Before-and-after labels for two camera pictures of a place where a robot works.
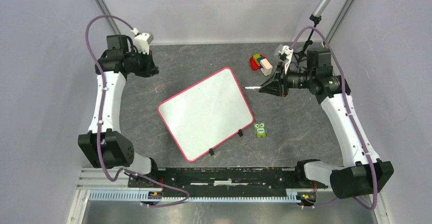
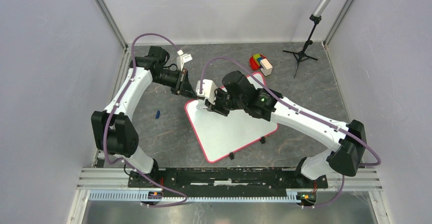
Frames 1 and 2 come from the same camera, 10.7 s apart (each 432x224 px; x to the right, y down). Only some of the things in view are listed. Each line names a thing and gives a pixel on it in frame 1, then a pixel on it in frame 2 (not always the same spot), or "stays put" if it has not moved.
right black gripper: x=281 y=90 → x=215 y=107
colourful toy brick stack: x=259 y=62 stays put
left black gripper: x=151 y=70 → x=184 y=86
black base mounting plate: x=234 y=182 stays put
